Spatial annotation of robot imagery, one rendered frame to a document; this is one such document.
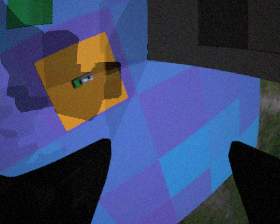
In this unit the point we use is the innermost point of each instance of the grey panel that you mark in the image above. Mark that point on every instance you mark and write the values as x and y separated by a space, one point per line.
238 36

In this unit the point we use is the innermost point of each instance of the orange flat square patch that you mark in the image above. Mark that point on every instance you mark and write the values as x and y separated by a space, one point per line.
75 105

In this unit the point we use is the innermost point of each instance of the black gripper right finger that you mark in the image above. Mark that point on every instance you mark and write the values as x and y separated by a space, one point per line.
257 177

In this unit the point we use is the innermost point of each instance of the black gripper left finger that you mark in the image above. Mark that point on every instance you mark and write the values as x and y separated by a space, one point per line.
64 192

